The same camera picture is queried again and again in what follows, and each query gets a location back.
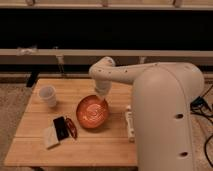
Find white plastic cup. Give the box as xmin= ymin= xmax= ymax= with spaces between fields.
xmin=38 ymin=85 xmax=57 ymax=107

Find white bottle with label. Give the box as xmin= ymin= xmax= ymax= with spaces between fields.
xmin=125 ymin=105 xmax=135 ymax=142

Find red oblong case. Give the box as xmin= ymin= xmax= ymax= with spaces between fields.
xmin=65 ymin=118 xmax=77 ymax=139

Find white rectangular block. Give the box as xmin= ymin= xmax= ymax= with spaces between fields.
xmin=43 ymin=126 xmax=59 ymax=149

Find black cables on floor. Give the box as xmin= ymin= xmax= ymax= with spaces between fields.
xmin=189 ymin=83 xmax=213 ymax=168

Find orange ceramic bowl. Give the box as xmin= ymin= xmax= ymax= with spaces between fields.
xmin=76 ymin=95 xmax=109 ymax=129

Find white horizontal rail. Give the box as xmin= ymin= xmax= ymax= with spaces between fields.
xmin=0 ymin=48 xmax=213 ymax=66

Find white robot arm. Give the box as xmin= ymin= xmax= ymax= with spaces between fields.
xmin=89 ymin=57 xmax=204 ymax=171

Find wooden table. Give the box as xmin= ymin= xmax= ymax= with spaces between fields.
xmin=4 ymin=79 xmax=137 ymax=167

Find black rectangular block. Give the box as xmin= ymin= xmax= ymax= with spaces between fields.
xmin=53 ymin=117 xmax=69 ymax=140

